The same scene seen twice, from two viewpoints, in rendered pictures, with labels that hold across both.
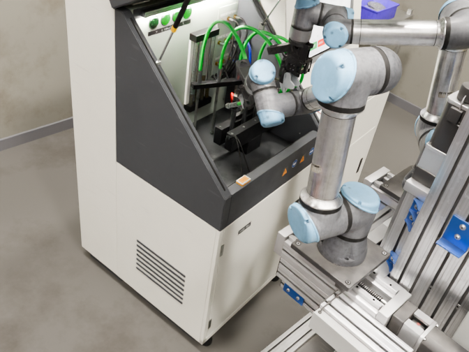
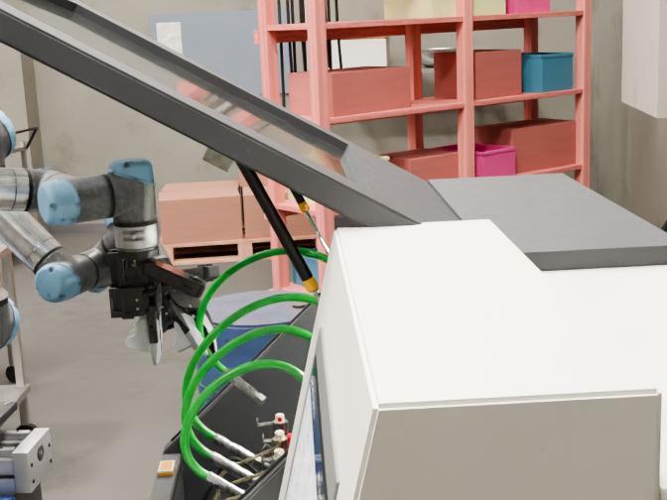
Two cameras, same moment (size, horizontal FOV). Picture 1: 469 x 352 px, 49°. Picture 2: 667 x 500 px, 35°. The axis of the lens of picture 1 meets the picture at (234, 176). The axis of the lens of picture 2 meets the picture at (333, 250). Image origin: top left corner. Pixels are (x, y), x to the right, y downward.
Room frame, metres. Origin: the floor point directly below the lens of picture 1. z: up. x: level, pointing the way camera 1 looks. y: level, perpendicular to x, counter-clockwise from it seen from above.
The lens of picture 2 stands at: (3.38, -0.91, 1.84)
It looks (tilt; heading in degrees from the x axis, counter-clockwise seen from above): 12 degrees down; 145
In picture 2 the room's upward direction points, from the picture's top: 2 degrees counter-clockwise
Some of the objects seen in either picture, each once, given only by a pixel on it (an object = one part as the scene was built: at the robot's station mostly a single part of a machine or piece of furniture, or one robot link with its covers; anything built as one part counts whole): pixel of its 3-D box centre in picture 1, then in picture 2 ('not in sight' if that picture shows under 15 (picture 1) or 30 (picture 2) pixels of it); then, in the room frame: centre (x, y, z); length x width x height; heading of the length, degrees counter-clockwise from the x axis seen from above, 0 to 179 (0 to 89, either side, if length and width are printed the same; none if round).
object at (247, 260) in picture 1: (259, 248); not in sight; (1.70, -0.17, 0.44); 0.65 x 0.02 x 0.68; 147
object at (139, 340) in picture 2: (292, 82); (142, 342); (1.72, -0.15, 1.29); 0.06 x 0.03 x 0.09; 57
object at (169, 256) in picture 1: (211, 225); not in sight; (1.86, 0.07, 0.39); 0.70 x 0.58 x 0.79; 147
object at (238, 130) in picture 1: (246, 131); not in sight; (1.94, -0.02, 0.91); 0.34 x 0.10 x 0.15; 147
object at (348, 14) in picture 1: (335, 19); (72, 198); (1.69, -0.24, 1.55); 0.11 x 0.11 x 0.08; 87
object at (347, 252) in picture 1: (345, 237); not in sight; (1.17, -0.36, 1.09); 0.15 x 0.15 x 0.10
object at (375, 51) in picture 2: not in sight; (359, 53); (-3.63, 4.39, 1.52); 0.51 x 0.42 x 0.28; 49
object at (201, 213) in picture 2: not in sight; (241, 196); (-3.98, 3.41, 0.43); 1.47 x 1.12 x 0.85; 49
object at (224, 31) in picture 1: (227, 40); not in sight; (2.19, 0.13, 1.20); 0.13 x 0.03 x 0.31; 147
